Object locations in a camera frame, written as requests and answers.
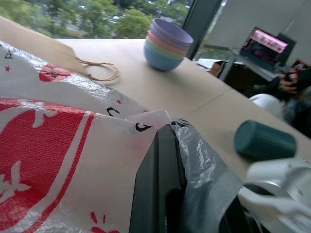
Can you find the brown cardboard box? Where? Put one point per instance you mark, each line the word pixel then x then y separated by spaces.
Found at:
pixel 219 69

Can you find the seated person in dark clothes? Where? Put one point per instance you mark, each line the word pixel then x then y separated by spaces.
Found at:
pixel 291 82

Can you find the blue plastic bowl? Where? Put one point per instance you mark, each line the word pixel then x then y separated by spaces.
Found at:
pixel 159 60

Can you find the dark window frame pillar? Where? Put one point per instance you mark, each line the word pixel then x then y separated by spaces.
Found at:
pixel 201 26

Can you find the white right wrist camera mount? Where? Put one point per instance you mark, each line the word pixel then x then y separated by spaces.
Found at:
pixel 272 208

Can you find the white round object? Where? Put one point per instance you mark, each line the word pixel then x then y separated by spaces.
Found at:
pixel 266 103

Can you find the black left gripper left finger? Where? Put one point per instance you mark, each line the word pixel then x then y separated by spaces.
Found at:
pixel 155 184

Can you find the white plastic bag red print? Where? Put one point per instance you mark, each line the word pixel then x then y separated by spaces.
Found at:
pixel 60 150

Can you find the open laptop with pink screen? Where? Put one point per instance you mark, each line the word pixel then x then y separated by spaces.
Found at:
pixel 266 46

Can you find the grey background desk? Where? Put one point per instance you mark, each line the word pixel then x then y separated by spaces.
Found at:
pixel 252 66

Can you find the purple plastic bowl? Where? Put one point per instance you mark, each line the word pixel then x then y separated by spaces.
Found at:
pixel 173 32

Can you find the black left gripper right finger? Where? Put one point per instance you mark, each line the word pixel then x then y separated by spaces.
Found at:
pixel 230 218

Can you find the green plastic bowl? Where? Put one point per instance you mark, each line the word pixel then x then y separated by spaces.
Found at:
pixel 159 51

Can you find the dark teal ribbed cylinder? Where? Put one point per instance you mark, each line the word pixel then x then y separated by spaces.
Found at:
pixel 264 142

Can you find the pink plastic bowl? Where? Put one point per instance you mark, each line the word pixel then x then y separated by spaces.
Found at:
pixel 165 44

